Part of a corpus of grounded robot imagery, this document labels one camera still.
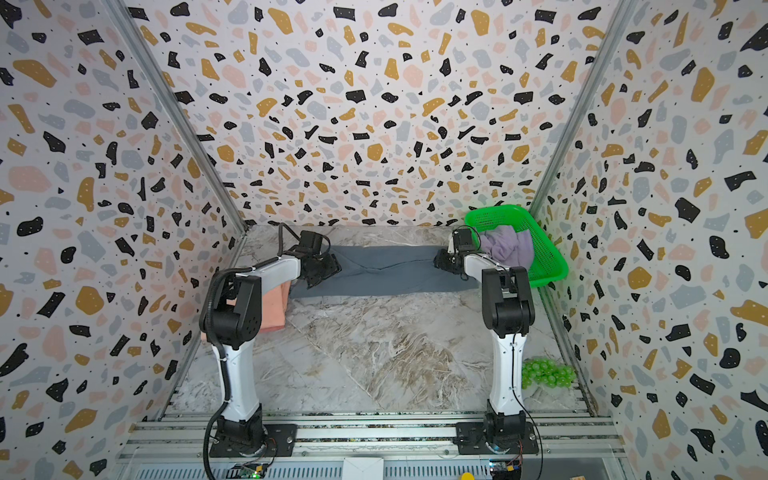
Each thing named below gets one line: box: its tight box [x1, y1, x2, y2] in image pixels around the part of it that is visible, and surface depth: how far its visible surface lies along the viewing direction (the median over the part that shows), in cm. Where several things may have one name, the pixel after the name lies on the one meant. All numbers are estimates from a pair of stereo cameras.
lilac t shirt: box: [479, 225, 534, 269], surface depth 115 cm
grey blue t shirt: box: [291, 245, 481, 299], surface depth 109 cm
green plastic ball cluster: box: [521, 357, 577, 390], surface depth 83 cm
